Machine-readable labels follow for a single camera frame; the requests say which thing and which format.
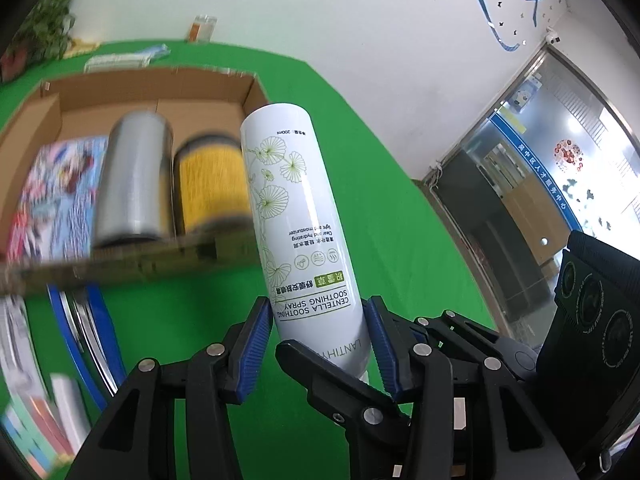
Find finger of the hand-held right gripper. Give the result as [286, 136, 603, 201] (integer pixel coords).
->
[275, 339, 413, 443]
[395, 310, 538, 386]

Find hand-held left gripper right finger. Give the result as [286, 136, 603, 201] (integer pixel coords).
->
[361, 296, 576, 480]

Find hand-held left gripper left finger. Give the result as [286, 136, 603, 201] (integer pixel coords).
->
[75, 296, 275, 480]

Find white spray bottle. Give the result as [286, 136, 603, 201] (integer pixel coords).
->
[240, 102, 373, 376]

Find blue case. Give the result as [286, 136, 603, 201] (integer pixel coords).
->
[47, 282, 128, 411]

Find yellow can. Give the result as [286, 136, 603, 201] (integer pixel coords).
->
[172, 131, 252, 236]

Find silver metal can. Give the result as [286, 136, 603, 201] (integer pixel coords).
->
[94, 111, 176, 247]

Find pastel cube puzzle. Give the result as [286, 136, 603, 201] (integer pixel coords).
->
[0, 390, 76, 478]

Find colourful printed box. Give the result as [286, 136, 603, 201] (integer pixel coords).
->
[7, 135, 110, 261]

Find brown cardboard box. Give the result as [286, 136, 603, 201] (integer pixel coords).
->
[0, 67, 271, 296]

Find glass door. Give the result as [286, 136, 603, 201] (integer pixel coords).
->
[410, 45, 640, 356]

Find white and blue packet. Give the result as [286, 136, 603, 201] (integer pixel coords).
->
[84, 44, 171, 72]

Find small orange glass jar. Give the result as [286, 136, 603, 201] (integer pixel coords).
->
[189, 15, 219, 42]

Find yellow flat packet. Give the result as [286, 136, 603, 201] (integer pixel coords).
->
[62, 37, 101, 58]

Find small potted green plant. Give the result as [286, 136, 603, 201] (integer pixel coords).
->
[0, 0, 80, 83]

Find blue wall decal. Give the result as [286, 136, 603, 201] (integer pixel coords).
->
[460, 0, 543, 52]

